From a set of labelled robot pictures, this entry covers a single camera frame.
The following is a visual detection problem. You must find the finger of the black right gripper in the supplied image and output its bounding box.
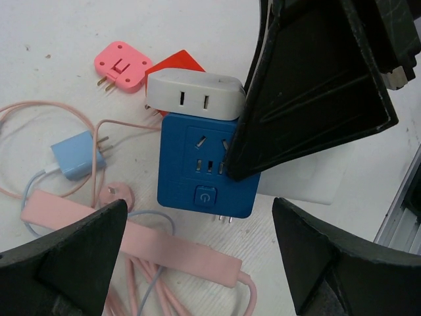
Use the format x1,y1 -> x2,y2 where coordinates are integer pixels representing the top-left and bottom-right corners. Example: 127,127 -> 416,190
225,1 -> 399,181

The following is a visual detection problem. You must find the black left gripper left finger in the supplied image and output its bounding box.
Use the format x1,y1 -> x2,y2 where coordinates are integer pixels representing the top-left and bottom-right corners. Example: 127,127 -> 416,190
1,200 -> 128,315

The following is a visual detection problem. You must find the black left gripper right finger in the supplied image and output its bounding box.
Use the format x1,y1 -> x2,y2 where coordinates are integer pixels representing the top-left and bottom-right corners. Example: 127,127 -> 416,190
272,198 -> 420,315

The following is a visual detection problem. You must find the pink power strip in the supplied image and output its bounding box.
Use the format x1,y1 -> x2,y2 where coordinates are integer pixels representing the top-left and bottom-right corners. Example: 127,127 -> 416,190
20,190 -> 242,288

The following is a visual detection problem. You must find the blue charger plug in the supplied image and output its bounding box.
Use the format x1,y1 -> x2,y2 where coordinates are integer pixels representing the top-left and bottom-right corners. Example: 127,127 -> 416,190
51,130 -> 93,181

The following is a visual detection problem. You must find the white charger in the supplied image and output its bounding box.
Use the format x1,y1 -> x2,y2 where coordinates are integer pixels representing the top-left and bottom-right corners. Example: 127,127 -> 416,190
146,68 -> 246,121

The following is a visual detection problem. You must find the red cube socket adapter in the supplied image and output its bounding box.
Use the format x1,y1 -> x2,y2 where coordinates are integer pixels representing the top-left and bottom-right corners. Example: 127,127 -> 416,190
145,49 -> 205,95

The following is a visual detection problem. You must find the blue cube socket adapter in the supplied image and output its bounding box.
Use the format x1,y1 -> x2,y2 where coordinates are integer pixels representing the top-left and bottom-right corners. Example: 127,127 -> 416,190
157,113 -> 260,219

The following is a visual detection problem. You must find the pink socket adapter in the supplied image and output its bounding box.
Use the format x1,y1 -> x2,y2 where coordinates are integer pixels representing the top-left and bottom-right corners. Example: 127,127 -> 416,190
93,41 -> 153,93

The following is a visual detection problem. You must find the light blue usb cable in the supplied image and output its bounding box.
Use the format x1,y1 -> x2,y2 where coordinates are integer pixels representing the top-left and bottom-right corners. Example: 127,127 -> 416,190
20,164 -> 175,316

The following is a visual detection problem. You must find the aluminium front rail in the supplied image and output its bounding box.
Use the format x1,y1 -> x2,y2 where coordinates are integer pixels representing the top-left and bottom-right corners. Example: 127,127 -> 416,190
374,151 -> 420,255

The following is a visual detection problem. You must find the thick pink power cord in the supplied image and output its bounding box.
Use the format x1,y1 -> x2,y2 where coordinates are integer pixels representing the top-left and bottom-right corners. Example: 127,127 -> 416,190
98,182 -> 258,316

